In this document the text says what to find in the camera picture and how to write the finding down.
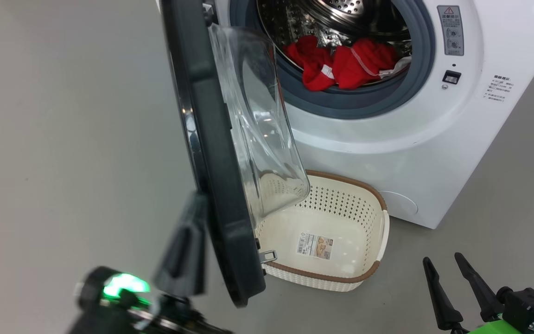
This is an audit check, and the grey warning label plate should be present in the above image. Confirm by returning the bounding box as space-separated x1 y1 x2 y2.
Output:
437 5 464 56

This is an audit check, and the grey rubber door gasket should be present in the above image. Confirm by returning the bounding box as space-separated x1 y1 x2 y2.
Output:
229 0 436 120

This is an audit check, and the cream perforated laundry basket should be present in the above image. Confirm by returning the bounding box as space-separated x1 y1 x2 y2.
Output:
254 169 390 293

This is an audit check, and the black text notice sticker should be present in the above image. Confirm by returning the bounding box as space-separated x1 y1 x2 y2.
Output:
483 74 514 103

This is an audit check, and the steel washing machine drum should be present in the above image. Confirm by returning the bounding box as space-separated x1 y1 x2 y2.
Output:
257 0 411 89

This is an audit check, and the washing machine door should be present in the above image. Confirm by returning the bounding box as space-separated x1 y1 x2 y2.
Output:
159 0 312 308

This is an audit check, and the round white filter cover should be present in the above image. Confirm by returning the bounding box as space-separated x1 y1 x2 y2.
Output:
378 190 419 216

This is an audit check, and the white front-load washing machine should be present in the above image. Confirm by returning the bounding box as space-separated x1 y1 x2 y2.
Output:
211 0 534 230

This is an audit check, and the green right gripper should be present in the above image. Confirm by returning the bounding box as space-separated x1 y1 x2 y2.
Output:
422 253 534 334

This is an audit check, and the product label sticker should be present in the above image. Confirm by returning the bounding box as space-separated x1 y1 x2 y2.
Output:
296 232 334 260

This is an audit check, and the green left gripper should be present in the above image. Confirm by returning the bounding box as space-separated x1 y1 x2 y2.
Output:
70 193 230 334

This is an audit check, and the red and white garment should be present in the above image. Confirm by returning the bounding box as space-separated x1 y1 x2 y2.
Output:
282 35 411 92

